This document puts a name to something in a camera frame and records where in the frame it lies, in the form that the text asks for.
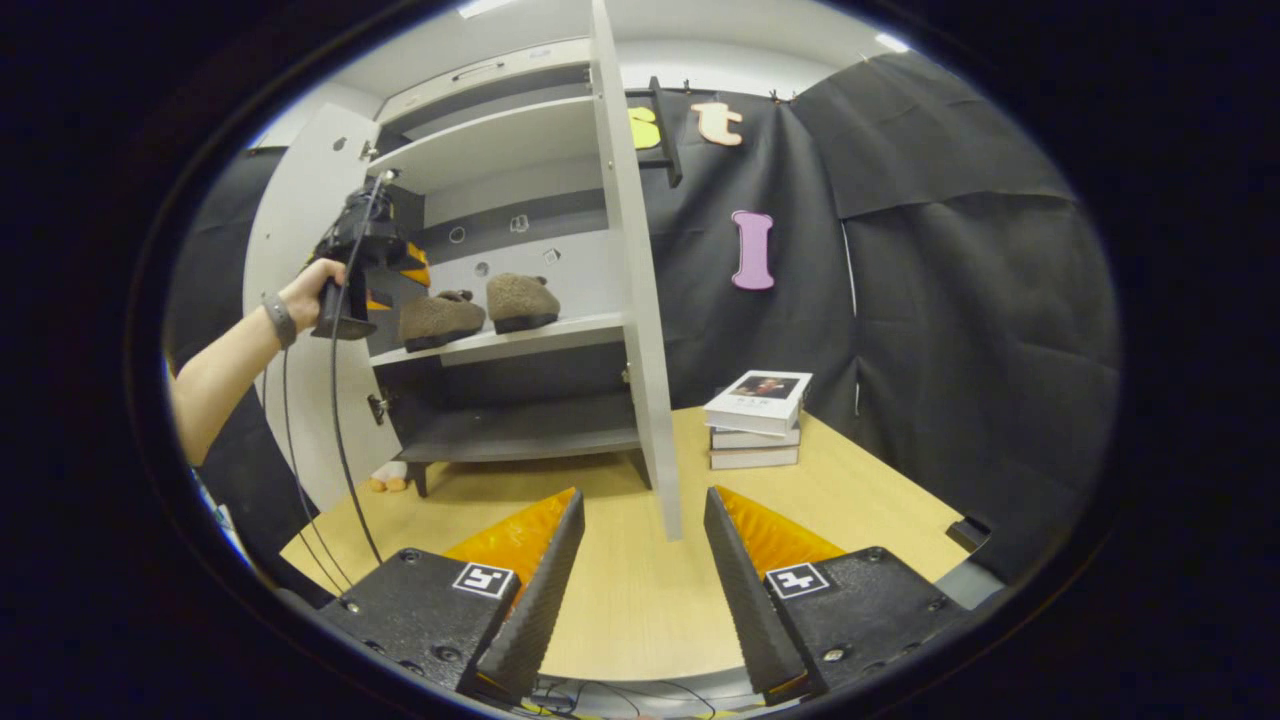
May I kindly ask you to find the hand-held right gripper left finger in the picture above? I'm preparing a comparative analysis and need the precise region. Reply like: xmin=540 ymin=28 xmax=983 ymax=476
xmin=318 ymin=487 xmax=587 ymax=703

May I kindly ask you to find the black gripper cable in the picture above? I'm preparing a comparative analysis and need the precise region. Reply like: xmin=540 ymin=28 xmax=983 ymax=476
xmin=328 ymin=172 xmax=393 ymax=567
xmin=280 ymin=348 xmax=353 ymax=593

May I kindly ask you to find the dark wristband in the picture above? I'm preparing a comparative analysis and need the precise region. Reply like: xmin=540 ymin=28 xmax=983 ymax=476
xmin=261 ymin=291 xmax=299 ymax=350

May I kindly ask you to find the small black block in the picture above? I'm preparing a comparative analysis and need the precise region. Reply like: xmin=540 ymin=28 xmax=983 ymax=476
xmin=945 ymin=514 xmax=997 ymax=553

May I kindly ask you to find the white cabinet shelf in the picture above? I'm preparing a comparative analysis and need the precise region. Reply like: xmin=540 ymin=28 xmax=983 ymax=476
xmin=370 ymin=312 xmax=629 ymax=369
xmin=393 ymin=97 xmax=601 ymax=196

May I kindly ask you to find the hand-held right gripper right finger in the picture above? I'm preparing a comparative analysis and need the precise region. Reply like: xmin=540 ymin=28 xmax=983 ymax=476
xmin=703 ymin=485 xmax=979 ymax=701

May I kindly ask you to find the white book with portrait cover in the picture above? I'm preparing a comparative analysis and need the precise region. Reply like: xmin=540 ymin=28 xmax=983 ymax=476
xmin=703 ymin=370 xmax=814 ymax=436

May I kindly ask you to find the white shoe cabinet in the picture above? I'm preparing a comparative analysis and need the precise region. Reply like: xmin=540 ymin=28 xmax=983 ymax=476
xmin=365 ymin=40 xmax=656 ymax=498

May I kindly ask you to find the white cabinet door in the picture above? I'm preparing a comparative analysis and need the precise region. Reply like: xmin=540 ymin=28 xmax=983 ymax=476
xmin=243 ymin=103 xmax=401 ymax=511
xmin=590 ymin=0 xmax=684 ymax=541

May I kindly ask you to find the brown fuzzy shoe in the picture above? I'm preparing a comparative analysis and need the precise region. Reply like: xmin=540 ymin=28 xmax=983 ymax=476
xmin=398 ymin=290 xmax=488 ymax=353
xmin=486 ymin=273 xmax=562 ymax=335

